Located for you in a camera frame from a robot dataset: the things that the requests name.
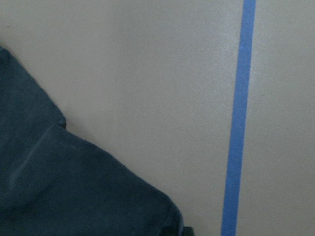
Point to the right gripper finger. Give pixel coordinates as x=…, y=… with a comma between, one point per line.
x=188, y=231

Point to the black t-shirt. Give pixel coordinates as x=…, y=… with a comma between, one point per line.
x=53, y=183

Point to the long blue tape strip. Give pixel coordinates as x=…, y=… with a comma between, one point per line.
x=238, y=122

